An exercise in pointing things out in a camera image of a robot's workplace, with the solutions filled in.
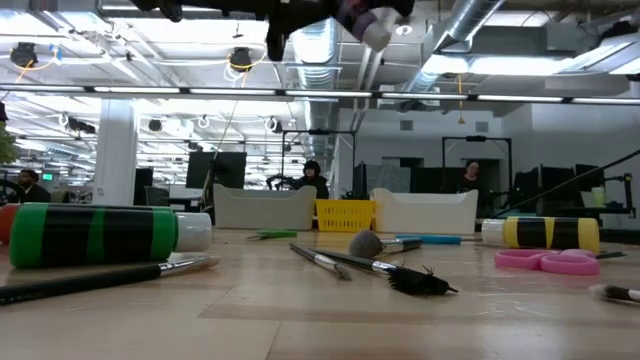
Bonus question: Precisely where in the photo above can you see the orange paint bottle white cap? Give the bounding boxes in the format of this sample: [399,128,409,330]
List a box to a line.
[0,203,22,246]

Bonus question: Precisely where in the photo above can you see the grey-white plastic bin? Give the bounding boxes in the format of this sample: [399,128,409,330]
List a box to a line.
[212,183,318,232]

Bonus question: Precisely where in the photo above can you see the smooth silver ventilation duct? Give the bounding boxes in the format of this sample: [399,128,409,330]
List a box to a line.
[399,0,507,94]

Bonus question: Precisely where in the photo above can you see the long ceiling light strip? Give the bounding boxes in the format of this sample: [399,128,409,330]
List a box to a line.
[0,83,640,105]

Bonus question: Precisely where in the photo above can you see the green plant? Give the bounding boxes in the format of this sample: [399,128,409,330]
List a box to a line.
[0,102,20,165]

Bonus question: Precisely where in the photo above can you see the white building column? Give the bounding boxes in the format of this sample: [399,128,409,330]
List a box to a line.
[91,97,140,207]

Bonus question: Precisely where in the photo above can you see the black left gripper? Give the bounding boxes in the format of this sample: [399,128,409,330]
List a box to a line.
[264,0,416,62]

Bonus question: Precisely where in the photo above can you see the black ceiling cable reel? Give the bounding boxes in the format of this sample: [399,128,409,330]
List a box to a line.
[228,46,254,72]
[9,41,40,69]

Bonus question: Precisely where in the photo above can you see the thin grey flat-tip paintbrush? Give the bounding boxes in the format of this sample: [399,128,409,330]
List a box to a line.
[288,242,354,282]

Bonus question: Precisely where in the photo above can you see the yellow paint bottle white cap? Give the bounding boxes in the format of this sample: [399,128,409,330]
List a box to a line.
[480,215,601,255]

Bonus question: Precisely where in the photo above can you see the white plastic bin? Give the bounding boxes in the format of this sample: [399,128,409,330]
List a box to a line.
[370,187,480,236]

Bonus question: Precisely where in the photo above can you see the dark office chair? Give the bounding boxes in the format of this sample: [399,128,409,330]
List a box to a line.
[144,185,171,208]

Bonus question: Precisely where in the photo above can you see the pink-handled scissors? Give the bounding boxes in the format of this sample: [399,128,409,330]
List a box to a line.
[493,247,628,277]

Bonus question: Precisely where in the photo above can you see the thick long black paintbrush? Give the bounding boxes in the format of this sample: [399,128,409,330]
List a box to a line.
[0,255,222,308]

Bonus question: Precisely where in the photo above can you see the green paint bottle white cap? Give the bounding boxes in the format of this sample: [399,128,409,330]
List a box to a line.
[8,202,214,270]

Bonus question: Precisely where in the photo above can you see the person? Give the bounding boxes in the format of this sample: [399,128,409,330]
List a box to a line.
[6,168,52,205]
[293,159,331,201]
[455,158,485,195]

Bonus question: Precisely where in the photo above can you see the purple paint bottle white cap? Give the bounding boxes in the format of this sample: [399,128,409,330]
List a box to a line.
[335,2,397,52]

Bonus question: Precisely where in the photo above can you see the black stand frame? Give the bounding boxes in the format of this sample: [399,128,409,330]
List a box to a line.
[441,134,514,194]

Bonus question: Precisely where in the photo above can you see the slim brush with white-tipped bristles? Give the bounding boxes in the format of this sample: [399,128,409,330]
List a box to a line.
[587,283,640,305]

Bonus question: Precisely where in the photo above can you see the paintbrush with frayed black bristles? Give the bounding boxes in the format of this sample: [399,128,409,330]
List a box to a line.
[309,247,460,297]

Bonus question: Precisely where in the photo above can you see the thin black slanted rod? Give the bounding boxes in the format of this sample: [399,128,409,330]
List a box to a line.
[491,148,640,220]

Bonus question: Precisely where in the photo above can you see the round fluffy grey brush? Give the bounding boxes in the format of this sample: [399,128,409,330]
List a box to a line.
[347,229,425,260]

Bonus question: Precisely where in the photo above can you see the black background monitor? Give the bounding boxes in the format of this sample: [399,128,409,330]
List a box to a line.
[538,164,577,204]

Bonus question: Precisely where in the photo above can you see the yellow slotted plastic basket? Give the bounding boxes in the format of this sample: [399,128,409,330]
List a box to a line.
[314,198,377,233]

